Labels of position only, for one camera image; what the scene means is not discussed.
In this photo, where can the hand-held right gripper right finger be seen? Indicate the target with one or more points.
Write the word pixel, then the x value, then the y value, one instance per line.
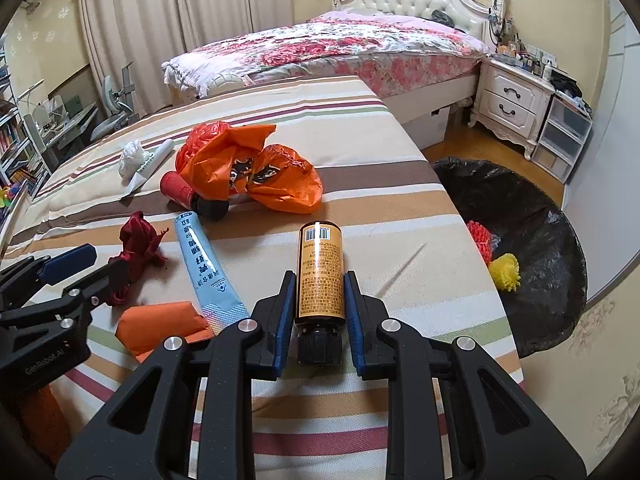
pixel 352 315

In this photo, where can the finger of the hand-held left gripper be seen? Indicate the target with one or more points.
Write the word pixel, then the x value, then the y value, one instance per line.
pixel 102 284
pixel 70 261

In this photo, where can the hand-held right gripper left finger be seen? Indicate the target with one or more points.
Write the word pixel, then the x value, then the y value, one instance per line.
pixel 284 312

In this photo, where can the amber bottle with black cap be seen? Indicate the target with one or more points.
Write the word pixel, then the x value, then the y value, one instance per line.
pixel 320 280

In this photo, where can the dark red wrapper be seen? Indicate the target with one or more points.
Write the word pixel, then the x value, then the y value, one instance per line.
pixel 140 240

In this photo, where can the white tissue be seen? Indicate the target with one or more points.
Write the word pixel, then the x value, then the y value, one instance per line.
pixel 132 157

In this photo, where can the red translucent plastic bag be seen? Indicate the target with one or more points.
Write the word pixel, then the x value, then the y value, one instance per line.
pixel 201 136

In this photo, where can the trash bin with black liner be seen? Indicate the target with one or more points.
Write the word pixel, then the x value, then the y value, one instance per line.
pixel 540 240

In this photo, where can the orange cloth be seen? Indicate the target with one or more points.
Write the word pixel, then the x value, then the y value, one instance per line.
pixel 45 410

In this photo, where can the orange paper packet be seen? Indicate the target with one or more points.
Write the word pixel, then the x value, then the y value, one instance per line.
pixel 160 325

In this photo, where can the colourful plastic toy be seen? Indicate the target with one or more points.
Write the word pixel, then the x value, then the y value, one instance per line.
pixel 10 197

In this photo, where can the light blue toothpaste tube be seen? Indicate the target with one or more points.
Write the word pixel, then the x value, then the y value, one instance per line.
pixel 205 270

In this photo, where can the red bottle with black cap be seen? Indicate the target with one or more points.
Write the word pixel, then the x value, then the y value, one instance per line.
pixel 177 187

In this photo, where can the orange printed plastic bag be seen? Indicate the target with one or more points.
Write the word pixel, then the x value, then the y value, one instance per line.
pixel 280 185

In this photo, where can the white toothpaste tube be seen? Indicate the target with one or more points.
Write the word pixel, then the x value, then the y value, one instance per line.
pixel 154 160

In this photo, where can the bookshelf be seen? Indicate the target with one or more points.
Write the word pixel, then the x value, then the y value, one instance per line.
pixel 10 140

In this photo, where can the grey desk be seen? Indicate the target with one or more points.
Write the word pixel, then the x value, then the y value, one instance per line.
pixel 75 125

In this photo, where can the grey desk chair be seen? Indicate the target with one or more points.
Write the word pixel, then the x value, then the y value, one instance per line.
pixel 107 125

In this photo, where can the red foam net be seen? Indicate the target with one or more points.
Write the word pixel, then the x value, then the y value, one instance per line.
pixel 480 240

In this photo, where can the yellow foam net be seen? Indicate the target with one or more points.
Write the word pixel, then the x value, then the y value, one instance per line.
pixel 505 270

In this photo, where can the white storage box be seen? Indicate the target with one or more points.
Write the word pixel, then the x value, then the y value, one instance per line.
pixel 425 127

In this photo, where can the beige curtain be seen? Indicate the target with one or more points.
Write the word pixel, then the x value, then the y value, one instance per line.
pixel 150 10

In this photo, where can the white nightstand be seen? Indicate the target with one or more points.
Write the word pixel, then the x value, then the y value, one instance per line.
pixel 510 95

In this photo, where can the floral quilt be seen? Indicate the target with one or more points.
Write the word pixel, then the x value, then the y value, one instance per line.
pixel 325 45

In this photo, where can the plastic drawer unit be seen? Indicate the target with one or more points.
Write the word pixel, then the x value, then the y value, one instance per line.
pixel 560 135

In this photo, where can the cluster of small bottles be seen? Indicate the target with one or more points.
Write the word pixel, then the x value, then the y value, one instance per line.
pixel 520 57

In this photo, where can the white wardrobe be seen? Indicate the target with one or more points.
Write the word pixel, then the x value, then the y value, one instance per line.
pixel 605 135

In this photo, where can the dark cloth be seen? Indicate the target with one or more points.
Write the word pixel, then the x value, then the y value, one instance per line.
pixel 441 17

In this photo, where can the black cloth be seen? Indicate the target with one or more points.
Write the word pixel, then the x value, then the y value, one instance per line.
pixel 565 85

